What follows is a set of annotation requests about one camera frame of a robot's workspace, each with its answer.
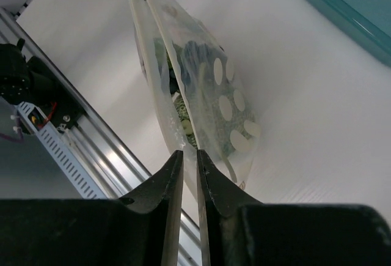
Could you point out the slotted white cable duct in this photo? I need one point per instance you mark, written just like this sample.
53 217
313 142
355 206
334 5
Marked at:
62 154

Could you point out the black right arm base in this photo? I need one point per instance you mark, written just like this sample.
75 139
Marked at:
31 81

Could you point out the teal plastic bin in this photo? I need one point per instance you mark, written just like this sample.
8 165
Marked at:
367 22

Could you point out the aluminium front rail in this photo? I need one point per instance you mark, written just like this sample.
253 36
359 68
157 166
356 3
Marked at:
110 163

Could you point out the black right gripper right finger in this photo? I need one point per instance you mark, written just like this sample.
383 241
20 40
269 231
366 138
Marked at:
237 229

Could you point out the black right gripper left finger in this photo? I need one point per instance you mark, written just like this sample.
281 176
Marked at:
138 228

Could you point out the clear zip top bag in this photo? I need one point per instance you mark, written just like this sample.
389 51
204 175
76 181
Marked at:
167 19

